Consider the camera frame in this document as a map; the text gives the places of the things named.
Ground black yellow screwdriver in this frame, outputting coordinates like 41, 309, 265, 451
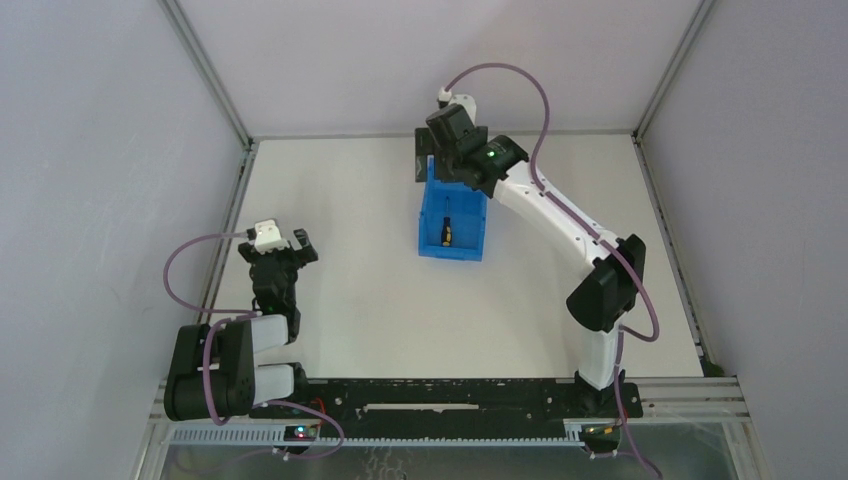
440, 197, 452, 247

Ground grey slotted cable duct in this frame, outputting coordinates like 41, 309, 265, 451
170, 424, 585, 447

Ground aluminium enclosure frame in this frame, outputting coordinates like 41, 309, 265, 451
129, 0, 773, 480

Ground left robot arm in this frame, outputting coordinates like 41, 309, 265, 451
163, 221, 319, 425

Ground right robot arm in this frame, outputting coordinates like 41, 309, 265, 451
416, 101, 646, 410

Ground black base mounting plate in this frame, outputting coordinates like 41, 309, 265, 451
249, 378, 643, 436

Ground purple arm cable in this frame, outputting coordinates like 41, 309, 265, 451
163, 231, 346, 461
442, 62, 664, 480

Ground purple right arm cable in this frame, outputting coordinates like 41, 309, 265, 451
442, 62, 664, 480

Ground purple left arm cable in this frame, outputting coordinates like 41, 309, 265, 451
163, 231, 346, 461

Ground blue plastic bin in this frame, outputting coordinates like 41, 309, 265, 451
418, 167, 488, 262

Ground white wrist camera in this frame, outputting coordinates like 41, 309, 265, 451
246, 218, 291, 254
437, 89, 477, 123

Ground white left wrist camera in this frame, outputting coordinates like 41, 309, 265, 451
246, 218, 291, 254

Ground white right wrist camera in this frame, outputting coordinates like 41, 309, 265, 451
437, 89, 477, 123

